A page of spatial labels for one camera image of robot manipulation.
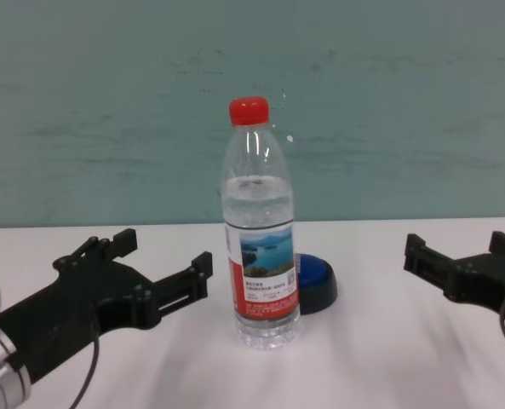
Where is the blue push button black base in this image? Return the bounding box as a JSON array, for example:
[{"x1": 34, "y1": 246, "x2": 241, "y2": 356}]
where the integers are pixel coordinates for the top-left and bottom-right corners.
[{"x1": 294, "y1": 253, "x2": 339, "y2": 316}]

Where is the clear water bottle red cap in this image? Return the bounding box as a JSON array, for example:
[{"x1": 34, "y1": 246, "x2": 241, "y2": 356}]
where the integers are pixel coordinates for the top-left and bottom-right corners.
[{"x1": 221, "y1": 96, "x2": 301, "y2": 351}]

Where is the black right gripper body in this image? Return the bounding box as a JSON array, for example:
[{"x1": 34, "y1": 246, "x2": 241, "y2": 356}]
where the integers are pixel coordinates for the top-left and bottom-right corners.
[{"x1": 447, "y1": 254, "x2": 505, "y2": 333}]

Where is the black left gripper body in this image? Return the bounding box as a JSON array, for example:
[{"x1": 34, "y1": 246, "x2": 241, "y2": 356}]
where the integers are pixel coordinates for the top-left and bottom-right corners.
[{"x1": 0, "y1": 262, "x2": 159, "y2": 383}]

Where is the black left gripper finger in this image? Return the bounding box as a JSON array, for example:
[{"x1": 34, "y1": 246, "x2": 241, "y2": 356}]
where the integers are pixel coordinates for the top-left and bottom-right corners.
[
  {"x1": 147, "y1": 251, "x2": 214, "y2": 323},
  {"x1": 52, "y1": 228, "x2": 139, "y2": 272}
]

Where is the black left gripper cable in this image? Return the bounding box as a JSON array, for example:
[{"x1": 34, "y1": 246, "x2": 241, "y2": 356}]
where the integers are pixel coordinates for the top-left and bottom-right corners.
[{"x1": 66, "y1": 314, "x2": 103, "y2": 409}]

